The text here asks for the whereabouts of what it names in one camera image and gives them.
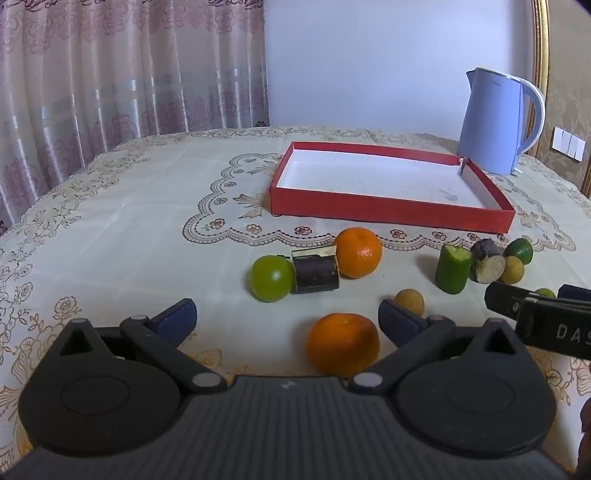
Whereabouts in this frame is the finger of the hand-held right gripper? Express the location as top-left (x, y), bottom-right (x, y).
top-left (558, 284), bottom-right (591, 302)
top-left (485, 281), bottom-right (536, 319)

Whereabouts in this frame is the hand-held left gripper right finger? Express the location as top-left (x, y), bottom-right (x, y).
top-left (348, 298), bottom-right (529, 393)

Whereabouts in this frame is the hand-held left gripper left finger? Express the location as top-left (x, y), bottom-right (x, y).
top-left (55, 298), bottom-right (229, 393)

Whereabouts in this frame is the small brown longan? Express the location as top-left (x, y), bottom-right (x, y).
top-left (394, 288), bottom-right (426, 318)

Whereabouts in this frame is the eggplant piece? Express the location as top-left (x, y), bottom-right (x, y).
top-left (469, 237), bottom-right (507, 283)
top-left (291, 246), bottom-right (341, 295)

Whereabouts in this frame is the cucumber piece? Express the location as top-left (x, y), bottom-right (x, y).
top-left (435, 244), bottom-right (474, 295)

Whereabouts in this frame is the orange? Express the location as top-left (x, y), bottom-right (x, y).
top-left (333, 227), bottom-right (384, 279)
top-left (307, 312), bottom-right (380, 377)

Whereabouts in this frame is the green tomato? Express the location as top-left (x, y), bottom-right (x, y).
top-left (250, 255), bottom-right (296, 303)

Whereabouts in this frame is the shallow red cardboard box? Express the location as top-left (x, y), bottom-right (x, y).
top-left (269, 141), bottom-right (516, 234)

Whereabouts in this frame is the light blue electric kettle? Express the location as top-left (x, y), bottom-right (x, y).
top-left (457, 68), bottom-right (547, 176)

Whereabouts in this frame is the pink floral curtain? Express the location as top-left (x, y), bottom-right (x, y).
top-left (0, 0), bottom-right (271, 232)

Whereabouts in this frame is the white wall light switch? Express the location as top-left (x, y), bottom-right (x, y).
top-left (551, 126), bottom-right (587, 162)

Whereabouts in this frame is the gold frame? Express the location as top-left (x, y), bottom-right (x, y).
top-left (526, 0), bottom-right (555, 160)

